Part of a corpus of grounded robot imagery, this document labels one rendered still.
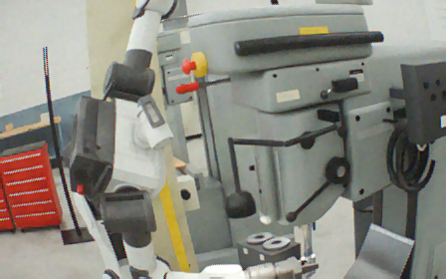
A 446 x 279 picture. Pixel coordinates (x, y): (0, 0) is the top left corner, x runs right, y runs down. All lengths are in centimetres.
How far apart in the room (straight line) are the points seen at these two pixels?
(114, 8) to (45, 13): 736
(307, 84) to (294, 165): 20
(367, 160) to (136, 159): 62
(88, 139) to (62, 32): 889
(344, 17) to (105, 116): 71
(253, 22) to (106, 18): 186
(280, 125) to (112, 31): 183
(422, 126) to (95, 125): 90
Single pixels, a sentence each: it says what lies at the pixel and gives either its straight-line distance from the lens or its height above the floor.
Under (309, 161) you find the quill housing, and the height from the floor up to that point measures 150.
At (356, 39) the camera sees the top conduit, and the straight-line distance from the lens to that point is 138.
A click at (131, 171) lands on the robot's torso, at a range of 148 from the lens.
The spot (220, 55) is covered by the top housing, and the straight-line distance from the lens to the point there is 127.
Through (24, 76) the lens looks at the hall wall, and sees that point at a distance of 1031.
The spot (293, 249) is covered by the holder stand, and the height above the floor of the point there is 112.
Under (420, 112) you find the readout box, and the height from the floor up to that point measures 160.
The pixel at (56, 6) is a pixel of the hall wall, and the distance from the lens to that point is 1039.
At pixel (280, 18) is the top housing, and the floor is 185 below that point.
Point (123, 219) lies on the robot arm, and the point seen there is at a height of 142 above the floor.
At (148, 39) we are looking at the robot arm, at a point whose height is 185.
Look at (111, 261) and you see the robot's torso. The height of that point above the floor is 113.
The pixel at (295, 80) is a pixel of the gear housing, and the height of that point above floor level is 170.
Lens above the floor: 185
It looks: 10 degrees down
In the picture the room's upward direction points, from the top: 9 degrees counter-clockwise
